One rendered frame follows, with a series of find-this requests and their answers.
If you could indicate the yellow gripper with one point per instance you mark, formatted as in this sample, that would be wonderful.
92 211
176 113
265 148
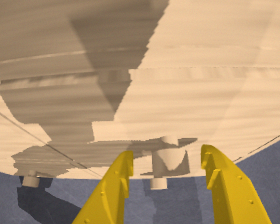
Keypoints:
235 200

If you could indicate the wooden chest of drawers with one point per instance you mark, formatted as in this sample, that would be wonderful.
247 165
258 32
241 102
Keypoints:
123 59

